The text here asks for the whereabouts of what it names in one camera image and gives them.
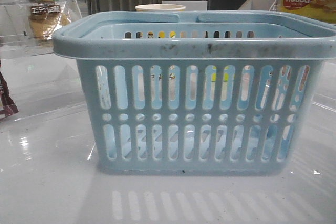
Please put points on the packaged bread slice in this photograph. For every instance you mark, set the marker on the packaged bread slice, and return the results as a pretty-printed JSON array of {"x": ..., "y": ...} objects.
[{"x": 45, "y": 18}]

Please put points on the light blue plastic basket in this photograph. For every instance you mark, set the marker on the light blue plastic basket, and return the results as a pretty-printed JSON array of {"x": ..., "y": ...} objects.
[{"x": 197, "y": 91}]

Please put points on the yellow popcorn paper cup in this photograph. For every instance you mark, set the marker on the yellow popcorn paper cup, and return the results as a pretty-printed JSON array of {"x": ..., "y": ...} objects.
[{"x": 159, "y": 8}]

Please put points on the grey armchair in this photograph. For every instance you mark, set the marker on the grey armchair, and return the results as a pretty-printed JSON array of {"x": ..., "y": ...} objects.
[{"x": 268, "y": 5}]

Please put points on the red snack packet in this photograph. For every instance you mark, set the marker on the red snack packet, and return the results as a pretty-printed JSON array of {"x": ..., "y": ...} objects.
[{"x": 8, "y": 106}]

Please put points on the clear acrylic display shelf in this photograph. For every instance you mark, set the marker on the clear acrylic display shelf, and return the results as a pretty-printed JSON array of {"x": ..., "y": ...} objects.
[{"x": 27, "y": 27}]

